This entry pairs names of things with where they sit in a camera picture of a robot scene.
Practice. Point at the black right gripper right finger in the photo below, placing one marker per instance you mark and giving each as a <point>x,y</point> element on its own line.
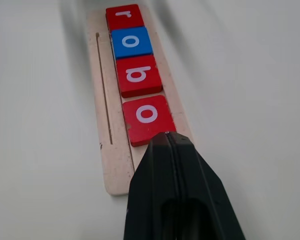
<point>205,200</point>

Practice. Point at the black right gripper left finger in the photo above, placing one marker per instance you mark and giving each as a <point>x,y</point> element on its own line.
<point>152,190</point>

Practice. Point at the red letter tile o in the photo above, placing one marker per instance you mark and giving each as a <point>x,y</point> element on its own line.
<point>146,115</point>

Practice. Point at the red letter tile b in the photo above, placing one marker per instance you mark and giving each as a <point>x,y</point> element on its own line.
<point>138,75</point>

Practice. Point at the wooden letter tray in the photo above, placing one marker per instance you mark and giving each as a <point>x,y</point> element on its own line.
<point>110,160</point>

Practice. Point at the blue letter tile o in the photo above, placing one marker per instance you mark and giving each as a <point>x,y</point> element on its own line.
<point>131,42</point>

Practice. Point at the red letter tile r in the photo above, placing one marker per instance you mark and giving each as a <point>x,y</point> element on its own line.
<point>125,17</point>

